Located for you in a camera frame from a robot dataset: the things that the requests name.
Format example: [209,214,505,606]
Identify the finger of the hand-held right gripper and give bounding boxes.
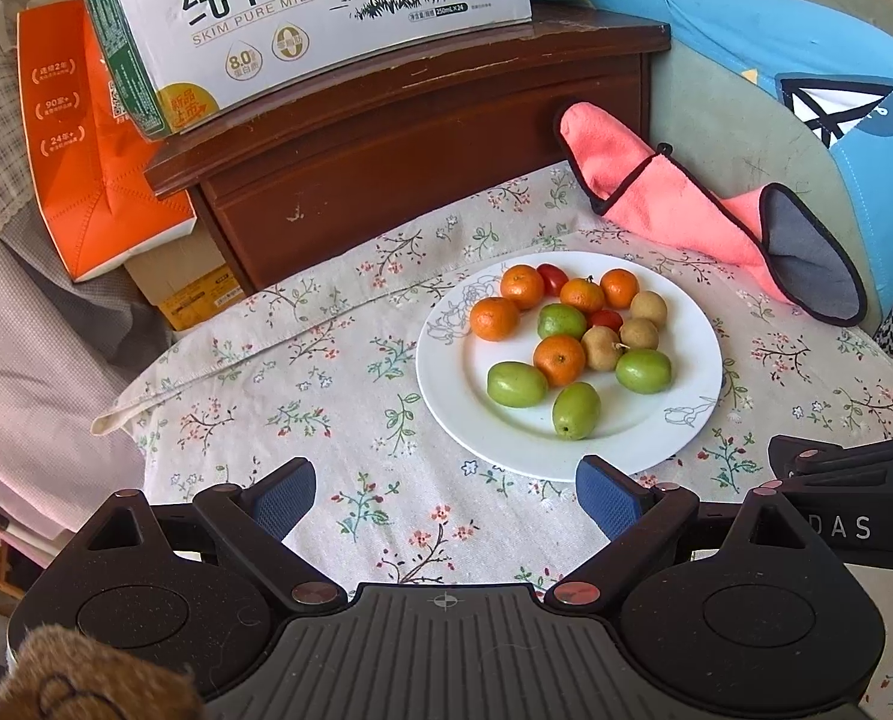
[768,431,893,497]

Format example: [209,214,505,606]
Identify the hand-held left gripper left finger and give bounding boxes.
[71,456,350,612]

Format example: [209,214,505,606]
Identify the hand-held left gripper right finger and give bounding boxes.
[544,454,830,611]

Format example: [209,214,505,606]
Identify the white ceramic plate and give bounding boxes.
[415,250,724,483]

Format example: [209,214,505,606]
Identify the green jujube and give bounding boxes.
[537,304,589,342]
[552,382,602,440]
[487,361,550,409]
[615,348,673,395]

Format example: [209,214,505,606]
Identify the small orange mandarin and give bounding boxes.
[499,264,546,311]
[469,296,521,342]
[532,334,587,389]
[559,277,606,314]
[600,268,640,309]

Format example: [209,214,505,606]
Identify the brown kiwi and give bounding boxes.
[582,326,624,373]
[619,316,660,352]
[630,290,669,329]

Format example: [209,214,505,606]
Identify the floral tablecloth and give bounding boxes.
[90,165,893,713]

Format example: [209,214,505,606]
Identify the yellow cardboard box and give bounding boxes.
[124,229,247,332]

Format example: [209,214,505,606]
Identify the lavender ribbed cloth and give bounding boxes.
[0,202,178,533]

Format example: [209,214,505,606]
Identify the pink cloth with black trim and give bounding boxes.
[553,101,869,329]

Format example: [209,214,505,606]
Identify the grey green cushion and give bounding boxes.
[645,37,879,241]

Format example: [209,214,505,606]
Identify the dark wooden cabinet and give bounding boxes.
[144,15,673,293]

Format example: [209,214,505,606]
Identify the orange carton box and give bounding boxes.
[16,0,197,284]

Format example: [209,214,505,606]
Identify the blue printed cushion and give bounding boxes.
[525,0,893,316]

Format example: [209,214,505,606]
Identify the white milk carton box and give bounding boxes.
[79,0,534,142]

